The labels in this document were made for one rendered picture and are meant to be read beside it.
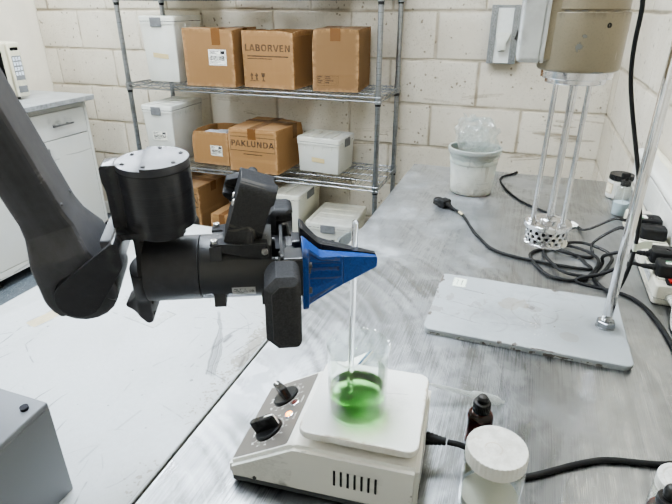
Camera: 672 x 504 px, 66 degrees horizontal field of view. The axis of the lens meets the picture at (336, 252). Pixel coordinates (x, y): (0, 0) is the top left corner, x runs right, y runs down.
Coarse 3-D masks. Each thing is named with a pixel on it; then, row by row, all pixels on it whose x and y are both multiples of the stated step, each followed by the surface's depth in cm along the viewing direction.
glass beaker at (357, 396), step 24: (336, 336) 53; (360, 336) 54; (384, 336) 52; (336, 360) 54; (360, 360) 55; (384, 360) 49; (336, 384) 50; (360, 384) 49; (384, 384) 51; (336, 408) 52; (360, 408) 50; (384, 408) 53
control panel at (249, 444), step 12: (288, 384) 64; (300, 384) 63; (312, 384) 61; (300, 396) 60; (264, 408) 62; (276, 408) 60; (288, 408) 59; (300, 408) 58; (288, 420) 57; (252, 432) 58; (288, 432) 54; (240, 444) 57; (252, 444) 56; (264, 444) 55; (276, 444) 54
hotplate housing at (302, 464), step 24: (240, 456) 55; (264, 456) 54; (288, 456) 52; (312, 456) 52; (336, 456) 51; (360, 456) 51; (384, 456) 51; (264, 480) 55; (288, 480) 54; (312, 480) 53; (336, 480) 52; (360, 480) 51; (384, 480) 50; (408, 480) 50
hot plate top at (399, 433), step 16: (320, 384) 58; (400, 384) 58; (416, 384) 58; (320, 400) 55; (400, 400) 55; (416, 400) 55; (304, 416) 53; (320, 416) 53; (400, 416) 53; (416, 416) 53; (304, 432) 51; (320, 432) 51; (336, 432) 51; (352, 432) 51; (368, 432) 51; (384, 432) 51; (400, 432) 51; (416, 432) 51; (368, 448) 50; (384, 448) 50; (400, 448) 49; (416, 448) 49
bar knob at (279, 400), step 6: (276, 384) 62; (282, 384) 61; (282, 390) 60; (288, 390) 62; (294, 390) 61; (276, 396) 62; (282, 396) 61; (288, 396) 60; (294, 396) 61; (276, 402) 61; (282, 402) 60
